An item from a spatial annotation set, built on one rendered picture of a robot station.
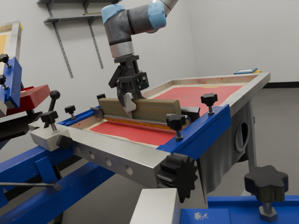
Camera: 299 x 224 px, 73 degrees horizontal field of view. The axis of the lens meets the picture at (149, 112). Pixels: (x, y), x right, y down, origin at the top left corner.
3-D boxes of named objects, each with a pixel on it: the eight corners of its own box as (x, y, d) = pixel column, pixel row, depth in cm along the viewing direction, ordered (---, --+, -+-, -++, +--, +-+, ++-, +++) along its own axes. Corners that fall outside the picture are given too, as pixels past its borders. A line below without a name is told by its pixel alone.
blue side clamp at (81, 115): (115, 112, 106) (111, 99, 103) (121, 113, 102) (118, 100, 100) (61, 138, 86) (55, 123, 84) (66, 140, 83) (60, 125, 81)
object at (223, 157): (236, 152, 110) (229, 87, 99) (252, 155, 103) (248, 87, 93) (190, 210, 80) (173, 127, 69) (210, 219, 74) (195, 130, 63)
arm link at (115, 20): (123, 0, 58) (95, 7, 59) (132, 40, 61) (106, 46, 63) (128, 5, 65) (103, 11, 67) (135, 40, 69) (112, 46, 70)
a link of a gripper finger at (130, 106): (134, 121, 68) (131, 94, 66) (123, 119, 72) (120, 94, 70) (141, 119, 70) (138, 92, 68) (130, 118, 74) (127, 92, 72)
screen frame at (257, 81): (171, 84, 136) (171, 78, 135) (270, 80, 95) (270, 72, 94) (60, 137, 85) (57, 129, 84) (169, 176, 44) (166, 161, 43)
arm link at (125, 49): (104, 47, 66) (123, 43, 71) (108, 61, 67) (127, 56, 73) (119, 43, 61) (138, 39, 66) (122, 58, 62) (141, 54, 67)
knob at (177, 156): (175, 175, 39) (167, 142, 37) (201, 184, 35) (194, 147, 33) (149, 200, 35) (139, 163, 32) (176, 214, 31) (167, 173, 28)
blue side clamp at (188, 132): (216, 123, 67) (213, 103, 65) (231, 124, 63) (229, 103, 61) (158, 175, 47) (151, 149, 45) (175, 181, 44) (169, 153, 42)
